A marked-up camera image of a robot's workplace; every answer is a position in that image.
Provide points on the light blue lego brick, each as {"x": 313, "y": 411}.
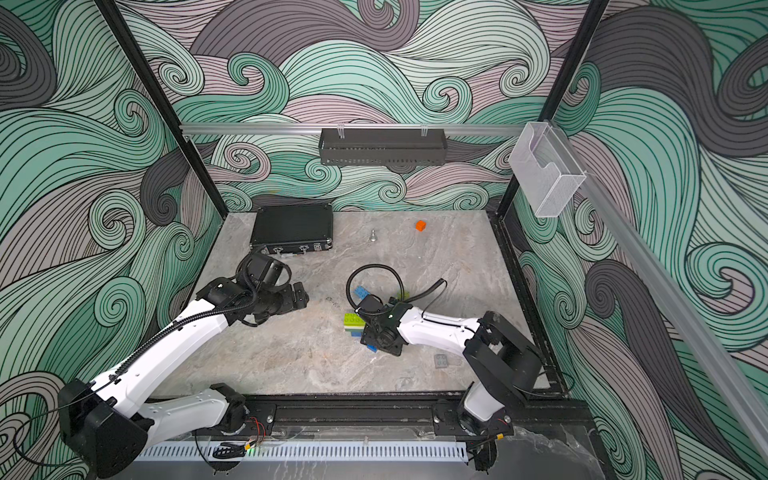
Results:
{"x": 361, "y": 292}

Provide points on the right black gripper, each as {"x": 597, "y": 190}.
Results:
{"x": 368, "y": 337}

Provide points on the black hard case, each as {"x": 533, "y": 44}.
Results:
{"x": 293, "y": 229}

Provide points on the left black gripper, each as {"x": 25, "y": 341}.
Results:
{"x": 289, "y": 302}

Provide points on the black wall tray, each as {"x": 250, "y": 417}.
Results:
{"x": 375, "y": 147}

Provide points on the aluminium wall rail right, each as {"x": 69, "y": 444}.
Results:
{"x": 738, "y": 393}

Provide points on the grey lego plate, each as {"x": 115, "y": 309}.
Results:
{"x": 441, "y": 361}

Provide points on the white slotted cable duct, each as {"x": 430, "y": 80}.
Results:
{"x": 311, "y": 451}

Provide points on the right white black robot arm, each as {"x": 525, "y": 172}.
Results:
{"x": 505, "y": 362}

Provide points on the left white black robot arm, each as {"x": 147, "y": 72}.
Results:
{"x": 109, "y": 421}

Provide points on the clear plastic wall bin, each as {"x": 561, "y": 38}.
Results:
{"x": 546, "y": 167}

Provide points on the lime green long lego brick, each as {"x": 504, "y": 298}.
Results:
{"x": 352, "y": 319}

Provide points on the aluminium wall rail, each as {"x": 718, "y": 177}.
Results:
{"x": 738, "y": 393}
{"x": 276, "y": 128}

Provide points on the aluminium wall rail back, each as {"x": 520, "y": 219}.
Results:
{"x": 276, "y": 128}

